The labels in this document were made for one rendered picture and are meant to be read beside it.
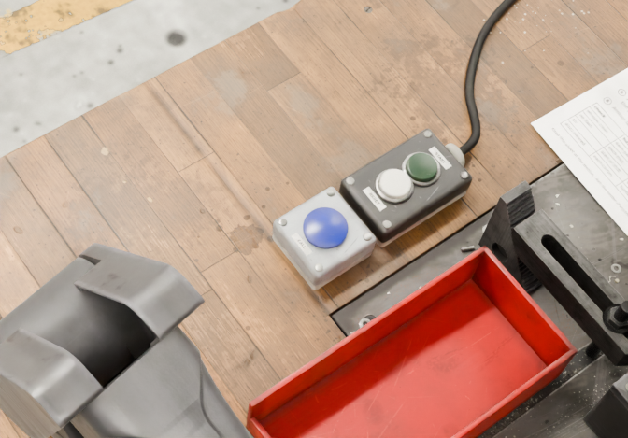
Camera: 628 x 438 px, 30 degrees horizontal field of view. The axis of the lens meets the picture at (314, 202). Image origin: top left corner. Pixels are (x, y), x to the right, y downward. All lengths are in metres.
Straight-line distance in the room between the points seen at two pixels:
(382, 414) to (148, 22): 1.45
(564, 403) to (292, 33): 0.45
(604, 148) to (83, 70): 1.31
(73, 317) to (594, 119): 0.70
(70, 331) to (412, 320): 0.48
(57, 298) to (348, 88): 0.59
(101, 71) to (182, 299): 1.72
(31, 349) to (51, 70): 1.72
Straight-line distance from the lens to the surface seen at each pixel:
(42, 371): 0.56
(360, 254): 1.04
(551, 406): 1.04
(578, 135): 1.18
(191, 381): 0.56
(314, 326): 1.03
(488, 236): 1.07
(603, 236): 1.13
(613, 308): 1.01
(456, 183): 1.08
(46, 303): 0.63
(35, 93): 2.25
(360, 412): 1.00
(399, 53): 1.19
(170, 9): 2.35
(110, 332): 0.62
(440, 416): 1.01
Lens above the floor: 1.84
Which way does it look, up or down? 60 degrees down
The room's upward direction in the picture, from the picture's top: 10 degrees clockwise
